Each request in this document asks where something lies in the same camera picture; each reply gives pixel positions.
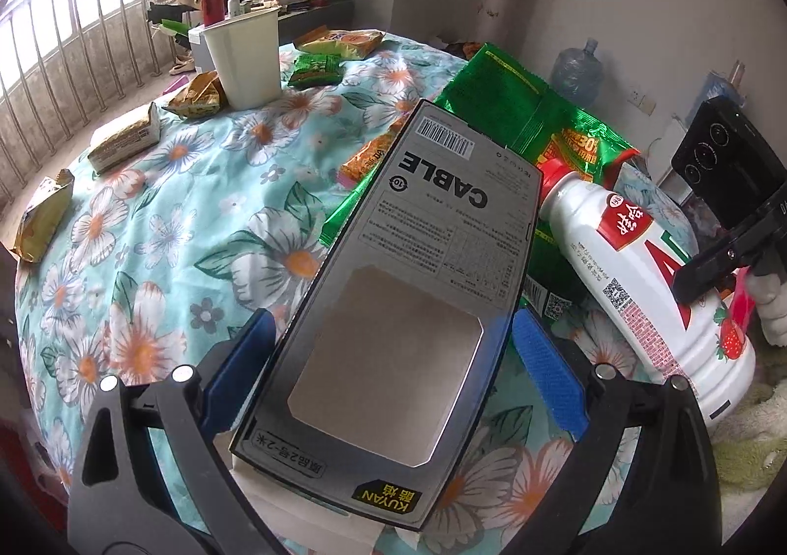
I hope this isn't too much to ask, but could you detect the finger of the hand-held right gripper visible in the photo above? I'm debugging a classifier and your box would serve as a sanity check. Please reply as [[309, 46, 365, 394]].
[[672, 234, 750, 305]]

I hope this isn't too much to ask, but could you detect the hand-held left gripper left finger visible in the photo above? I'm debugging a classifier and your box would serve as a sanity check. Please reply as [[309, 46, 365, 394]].
[[66, 309, 290, 555]]

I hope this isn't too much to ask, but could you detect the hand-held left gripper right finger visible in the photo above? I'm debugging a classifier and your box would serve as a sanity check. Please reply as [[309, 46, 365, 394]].
[[498, 309, 722, 555]]

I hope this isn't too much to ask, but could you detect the white strawberry drink bottle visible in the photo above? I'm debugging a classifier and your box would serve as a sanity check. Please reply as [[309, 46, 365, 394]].
[[537, 155, 758, 434]]

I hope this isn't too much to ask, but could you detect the grey black cable box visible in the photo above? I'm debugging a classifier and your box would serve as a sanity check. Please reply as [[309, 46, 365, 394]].
[[229, 98, 545, 531]]

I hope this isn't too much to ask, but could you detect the blue wrapped water bottle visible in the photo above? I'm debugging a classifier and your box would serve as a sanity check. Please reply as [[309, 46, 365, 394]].
[[699, 59, 749, 102]]

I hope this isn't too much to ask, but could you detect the floral blue tablecloth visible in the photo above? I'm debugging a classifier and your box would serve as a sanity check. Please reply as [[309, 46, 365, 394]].
[[15, 29, 703, 555]]

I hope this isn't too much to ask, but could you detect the green white plush cloth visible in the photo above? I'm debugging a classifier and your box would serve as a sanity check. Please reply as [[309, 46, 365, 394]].
[[706, 381, 787, 473]]

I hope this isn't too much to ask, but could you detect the white flat box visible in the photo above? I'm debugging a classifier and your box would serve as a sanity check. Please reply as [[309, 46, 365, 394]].
[[230, 457, 426, 554]]

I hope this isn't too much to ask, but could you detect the large clear water jug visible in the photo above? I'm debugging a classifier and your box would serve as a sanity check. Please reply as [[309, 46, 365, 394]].
[[549, 36, 606, 108]]

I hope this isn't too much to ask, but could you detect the large green snack bag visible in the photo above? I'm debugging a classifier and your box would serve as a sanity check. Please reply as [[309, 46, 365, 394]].
[[320, 41, 641, 319]]

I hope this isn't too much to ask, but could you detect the orange noodle packet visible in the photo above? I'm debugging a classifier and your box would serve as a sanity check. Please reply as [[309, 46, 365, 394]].
[[336, 121, 410, 191]]

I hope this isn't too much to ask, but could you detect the beige cracker packet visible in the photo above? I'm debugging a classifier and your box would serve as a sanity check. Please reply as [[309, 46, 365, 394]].
[[87, 102, 162, 174]]

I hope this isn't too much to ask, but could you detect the brown yellow snack packet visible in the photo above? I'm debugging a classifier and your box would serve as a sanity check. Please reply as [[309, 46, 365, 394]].
[[162, 69, 224, 120]]

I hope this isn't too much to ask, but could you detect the snack bag on floor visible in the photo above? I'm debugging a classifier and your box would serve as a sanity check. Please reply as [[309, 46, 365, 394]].
[[448, 38, 488, 62]]

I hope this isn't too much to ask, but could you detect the white paper cup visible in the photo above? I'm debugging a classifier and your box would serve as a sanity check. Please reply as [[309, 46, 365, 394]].
[[202, 8, 283, 111]]

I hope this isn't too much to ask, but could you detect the small green snack packet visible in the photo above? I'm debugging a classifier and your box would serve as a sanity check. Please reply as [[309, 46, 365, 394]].
[[288, 51, 344, 88]]

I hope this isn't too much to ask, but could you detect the orange yellow snack packet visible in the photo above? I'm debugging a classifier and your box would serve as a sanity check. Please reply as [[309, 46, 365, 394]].
[[294, 27, 386, 62]]

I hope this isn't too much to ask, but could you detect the grey cabinet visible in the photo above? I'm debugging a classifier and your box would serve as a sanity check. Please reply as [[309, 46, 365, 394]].
[[187, 0, 356, 67]]

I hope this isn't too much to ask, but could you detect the metal balcony railing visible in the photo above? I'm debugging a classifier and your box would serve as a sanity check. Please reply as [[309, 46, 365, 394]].
[[0, 0, 217, 207]]

